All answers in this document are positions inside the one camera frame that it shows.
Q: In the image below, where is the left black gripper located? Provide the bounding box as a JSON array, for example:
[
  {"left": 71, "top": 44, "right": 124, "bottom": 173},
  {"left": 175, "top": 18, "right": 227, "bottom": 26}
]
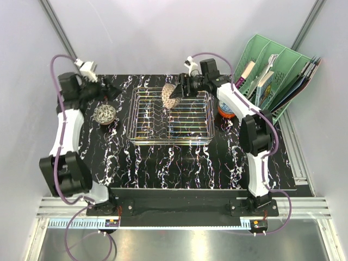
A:
[{"left": 78, "top": 74, "right": 122, "bottom": 103}]

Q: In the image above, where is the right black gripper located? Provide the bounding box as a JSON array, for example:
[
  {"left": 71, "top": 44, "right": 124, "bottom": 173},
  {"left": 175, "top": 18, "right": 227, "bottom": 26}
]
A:
[{"left": 170, "top": 73, "right": 207, "bottom": 100}]

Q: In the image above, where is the red patterned ceramic bowl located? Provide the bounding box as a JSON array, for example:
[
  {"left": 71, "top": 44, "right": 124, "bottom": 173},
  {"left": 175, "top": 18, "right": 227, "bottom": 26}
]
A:
[{"left": 161, "top": 83, "right": 181, "bottom": 109}]

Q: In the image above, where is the black leaf pattern bowl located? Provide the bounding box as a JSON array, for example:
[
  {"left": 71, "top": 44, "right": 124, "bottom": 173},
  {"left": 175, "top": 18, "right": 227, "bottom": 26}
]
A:
[{"left": 93, "top": 104, "right": 116, "bottom": 125}]

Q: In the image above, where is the metal wire dish rack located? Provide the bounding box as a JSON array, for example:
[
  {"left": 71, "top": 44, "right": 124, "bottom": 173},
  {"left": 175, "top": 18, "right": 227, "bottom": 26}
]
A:
[{"left": 127, "top": 87, "right": 215, "bottom": 146}]

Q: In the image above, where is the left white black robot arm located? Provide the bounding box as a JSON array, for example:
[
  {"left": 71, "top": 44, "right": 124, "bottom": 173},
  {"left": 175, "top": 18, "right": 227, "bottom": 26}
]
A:
[{"left": 39, "top": 72, "right": 121, "bottom": 215}]

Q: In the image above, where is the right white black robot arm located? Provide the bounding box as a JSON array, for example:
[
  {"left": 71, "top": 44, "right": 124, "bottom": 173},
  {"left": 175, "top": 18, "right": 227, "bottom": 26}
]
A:
[{"left": 170, "top": 57, "right": 276, "bottom": 216}]

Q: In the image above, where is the blue orange ceramic bowl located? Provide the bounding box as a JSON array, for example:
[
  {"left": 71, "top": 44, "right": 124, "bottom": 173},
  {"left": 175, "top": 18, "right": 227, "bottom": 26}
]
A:
[{"left": 217, "top": 101, "right": 235, "bottom": 119}]

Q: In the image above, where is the black marble pattern mat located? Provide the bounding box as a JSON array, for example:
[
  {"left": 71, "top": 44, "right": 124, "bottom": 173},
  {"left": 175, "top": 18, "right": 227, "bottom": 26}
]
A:
[{"left": 54, "top": 73, "right": 299, "bottom": 190}]

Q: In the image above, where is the purple spine book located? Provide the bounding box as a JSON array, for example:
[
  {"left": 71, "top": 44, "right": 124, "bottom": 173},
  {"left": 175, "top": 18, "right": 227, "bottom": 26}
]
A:
[{"left": 235, "top": 61, "right": 256, "bottom": 89}]

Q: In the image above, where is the blue yellow cover book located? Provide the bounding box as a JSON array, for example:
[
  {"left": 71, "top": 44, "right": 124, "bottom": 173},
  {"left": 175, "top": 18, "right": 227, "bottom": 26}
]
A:
[{"left": 254, "top": 71, "right": 274, "bottom": 109}]

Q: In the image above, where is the green plastic file organizer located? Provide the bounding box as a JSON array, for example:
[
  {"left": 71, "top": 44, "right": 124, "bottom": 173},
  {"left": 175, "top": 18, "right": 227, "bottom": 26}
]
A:
[{"left": 233, "top": 34, "right": 321, "bottom": 123}]

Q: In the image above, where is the white crumpled paper item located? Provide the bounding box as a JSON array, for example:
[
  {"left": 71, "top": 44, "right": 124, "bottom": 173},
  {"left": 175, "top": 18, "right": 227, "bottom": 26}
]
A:
[{"left": 262, "top": 54, "right": 278, "bottom": 76}]

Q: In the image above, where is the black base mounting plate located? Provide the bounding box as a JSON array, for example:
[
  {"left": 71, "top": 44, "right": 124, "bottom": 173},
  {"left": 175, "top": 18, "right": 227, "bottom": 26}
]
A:
[{"left": 87, "top": 188, "right": 279, "bottom": 229}]

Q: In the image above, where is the dark folders stack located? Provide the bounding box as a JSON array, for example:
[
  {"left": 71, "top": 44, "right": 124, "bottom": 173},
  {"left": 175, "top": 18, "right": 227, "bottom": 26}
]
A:
[{"left": 268, "top": 57, "right": 321, "bottom": 117}]

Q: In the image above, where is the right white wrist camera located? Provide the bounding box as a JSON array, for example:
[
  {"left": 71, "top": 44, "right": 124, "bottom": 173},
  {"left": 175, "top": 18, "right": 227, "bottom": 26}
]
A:
[{"left": 184, "top": 56, "right": 199, "bottom": 76}]

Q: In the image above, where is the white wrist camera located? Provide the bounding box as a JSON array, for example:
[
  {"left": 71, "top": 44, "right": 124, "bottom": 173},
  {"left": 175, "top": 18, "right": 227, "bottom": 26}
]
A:
[
  {"left": 74, "top": 59, "right": 98, "bottom": 82},
  {"left": 184, "top": 56, "right": 199, "bottom": 76}
]

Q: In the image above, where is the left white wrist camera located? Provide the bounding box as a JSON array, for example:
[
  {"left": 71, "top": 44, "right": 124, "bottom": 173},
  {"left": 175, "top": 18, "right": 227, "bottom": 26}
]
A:
[{"left": 74, "top": 59, "right": 98, "bottom": 82}]

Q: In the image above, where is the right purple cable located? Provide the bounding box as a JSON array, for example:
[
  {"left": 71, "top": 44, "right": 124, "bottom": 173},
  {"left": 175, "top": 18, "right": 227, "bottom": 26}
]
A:
[{"left": 190, "top": 52, "right": 293, "bottom": 234}]

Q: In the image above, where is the purple cable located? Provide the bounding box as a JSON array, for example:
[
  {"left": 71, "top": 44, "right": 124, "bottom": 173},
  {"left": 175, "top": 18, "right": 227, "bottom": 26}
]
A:
[
  {"left": 190, "top": 52, "right": 293, "bottom": 234},
  {"left": 51, "top": 54, "right": 119, "bottom": 258}
]

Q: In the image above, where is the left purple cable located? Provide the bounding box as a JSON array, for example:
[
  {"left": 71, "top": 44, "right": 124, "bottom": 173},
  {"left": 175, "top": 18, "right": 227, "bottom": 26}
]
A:
[{"left": 51, "top": 54, "right": 119, "bottom": 258}]

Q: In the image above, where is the aluminium rail frame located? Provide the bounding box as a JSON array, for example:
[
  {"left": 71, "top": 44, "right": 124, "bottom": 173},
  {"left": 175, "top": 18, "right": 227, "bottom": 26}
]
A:
[{"left": 36, "top": 197, "right": 332, "bottom": 221}]

